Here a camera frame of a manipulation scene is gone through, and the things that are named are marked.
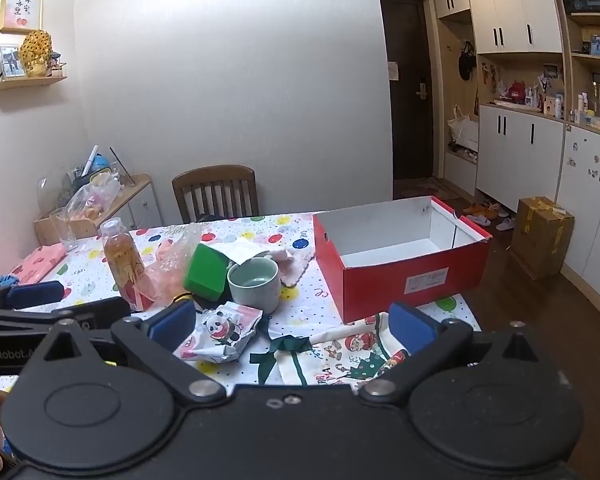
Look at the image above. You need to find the pink knitted cloth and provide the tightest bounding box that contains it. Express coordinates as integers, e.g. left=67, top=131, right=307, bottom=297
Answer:
left=267, top=245, right=316, bottom=288

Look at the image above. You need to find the white tote bag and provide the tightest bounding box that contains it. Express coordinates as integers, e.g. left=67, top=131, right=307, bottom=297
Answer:
left=447, top=105, right=481, bottom=153

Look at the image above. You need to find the white shoe bench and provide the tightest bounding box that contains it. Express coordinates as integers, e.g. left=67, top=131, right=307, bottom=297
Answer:
left=445, top=150, right=478, bottom=196

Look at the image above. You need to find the wooden shelf unit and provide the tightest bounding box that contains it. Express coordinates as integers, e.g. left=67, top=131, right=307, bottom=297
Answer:
left=550, top=0, right=600, bottom=141

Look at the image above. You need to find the balloon print tablecloth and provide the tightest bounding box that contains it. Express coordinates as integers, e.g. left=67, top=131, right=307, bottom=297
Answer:
left=0, top=210, right=483, bottom=396

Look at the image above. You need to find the white cardboard box red rim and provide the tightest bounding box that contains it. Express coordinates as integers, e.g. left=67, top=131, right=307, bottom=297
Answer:
left=312, top=196, right=493, bottom=325

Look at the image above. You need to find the plastic tea bottle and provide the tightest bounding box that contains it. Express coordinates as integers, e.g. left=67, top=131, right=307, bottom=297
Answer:
left=100, top=217, right=153, bottom=311

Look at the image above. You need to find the small photo frame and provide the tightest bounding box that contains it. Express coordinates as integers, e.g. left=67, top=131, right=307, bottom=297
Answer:
left=0, top=43, right=22, bottom=79

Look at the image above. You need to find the plastic bag of snacks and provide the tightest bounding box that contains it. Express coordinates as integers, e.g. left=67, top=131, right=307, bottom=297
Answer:
left=65, top=170, right=123, bottom=222

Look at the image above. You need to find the framed calligraphy picture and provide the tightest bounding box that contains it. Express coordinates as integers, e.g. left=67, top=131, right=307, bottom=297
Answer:
left=0, top=0, right=44, bottom=35

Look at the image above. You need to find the doormat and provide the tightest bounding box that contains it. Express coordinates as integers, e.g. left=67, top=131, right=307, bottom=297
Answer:
left=394, top=177, right=461, bottom=201

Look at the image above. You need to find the brown cardboard box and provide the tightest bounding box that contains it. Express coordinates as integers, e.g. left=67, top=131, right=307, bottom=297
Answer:
left=510, top=196, right=576, bottom=281

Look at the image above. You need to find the wooden wall shelf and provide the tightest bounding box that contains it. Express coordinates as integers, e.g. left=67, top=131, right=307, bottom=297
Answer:
left=0, top=62, right=68, bottom=93

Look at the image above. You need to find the pale green mug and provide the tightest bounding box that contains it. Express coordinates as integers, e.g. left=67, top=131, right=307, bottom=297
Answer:
left=227, top=255, right=282, bottom=316

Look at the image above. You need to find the clear drinking glass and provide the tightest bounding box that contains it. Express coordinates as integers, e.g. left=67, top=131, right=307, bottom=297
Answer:
left=49, top=206, right=80, bottom=252

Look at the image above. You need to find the gold ornament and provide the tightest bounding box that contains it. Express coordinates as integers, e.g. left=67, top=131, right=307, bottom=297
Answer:
left=19, top=30, right=53, bottom=78

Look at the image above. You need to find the wooden side cabinet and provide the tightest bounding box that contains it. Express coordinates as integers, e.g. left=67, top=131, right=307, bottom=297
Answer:
left=34, top=174, right=163, bottom=246

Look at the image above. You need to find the panda print packet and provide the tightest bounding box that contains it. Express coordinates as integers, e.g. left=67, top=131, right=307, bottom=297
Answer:
left=177, top=302, right=263, bottom=363

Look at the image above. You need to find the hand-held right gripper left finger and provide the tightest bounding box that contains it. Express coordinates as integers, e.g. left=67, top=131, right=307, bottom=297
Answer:
left=22, top=300, right=228, bottom=403

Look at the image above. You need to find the dark entrance door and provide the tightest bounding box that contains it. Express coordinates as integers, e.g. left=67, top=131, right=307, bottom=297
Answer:
left=379, top=0, right=443, bottom=181

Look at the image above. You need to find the white tall cabinet with stickers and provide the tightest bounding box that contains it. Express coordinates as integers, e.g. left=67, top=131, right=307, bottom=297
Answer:
left=557, top=125, right=600, bottom=281

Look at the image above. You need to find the orange slipper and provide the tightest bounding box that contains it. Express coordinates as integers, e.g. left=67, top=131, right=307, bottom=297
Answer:
left=462, top=202, right=498, bottom=220

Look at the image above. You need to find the wooden chair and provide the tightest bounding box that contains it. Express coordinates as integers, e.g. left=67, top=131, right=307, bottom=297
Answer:
left=171, top=165, right=261, bottom=223

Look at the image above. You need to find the pink folded cloth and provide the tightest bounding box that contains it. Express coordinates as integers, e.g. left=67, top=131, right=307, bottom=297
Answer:
left=10, top=242, right=68, bottom=283

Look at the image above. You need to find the green sponge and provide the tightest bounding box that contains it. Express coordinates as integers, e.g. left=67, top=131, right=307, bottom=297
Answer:
left=182, top=242, right=231, bottom=302

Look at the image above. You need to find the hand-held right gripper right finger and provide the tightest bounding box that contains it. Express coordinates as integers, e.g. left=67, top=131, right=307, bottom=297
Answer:
left=357, top=302, right=563, bottom=403

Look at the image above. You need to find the clear bubble wrap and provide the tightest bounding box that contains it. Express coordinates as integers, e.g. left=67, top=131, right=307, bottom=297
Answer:
left=145, top=222, right=203, bottom=306

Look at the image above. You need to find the white upper cabinet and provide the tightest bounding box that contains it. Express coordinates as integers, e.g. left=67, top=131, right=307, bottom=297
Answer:
left=432, top=0, right=563, bottom=56

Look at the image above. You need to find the white lower cabinet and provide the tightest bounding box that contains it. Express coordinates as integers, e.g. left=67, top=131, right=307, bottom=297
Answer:
left=475, top=102, right=566, bottom=216

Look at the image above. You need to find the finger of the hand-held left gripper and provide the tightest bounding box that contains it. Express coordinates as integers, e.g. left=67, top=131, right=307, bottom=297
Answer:
left=0, top=297, right=133, bottom=333
left=0, top=280, right=66, bottom=311

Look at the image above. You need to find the christmas print cloth bag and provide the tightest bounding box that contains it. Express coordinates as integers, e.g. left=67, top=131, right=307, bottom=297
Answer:
left=250, top=312, right=421, bottom=387

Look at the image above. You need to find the white crumpled paper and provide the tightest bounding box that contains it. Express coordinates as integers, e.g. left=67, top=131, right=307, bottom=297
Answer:
left=210, top=240, right=293, bottom=266

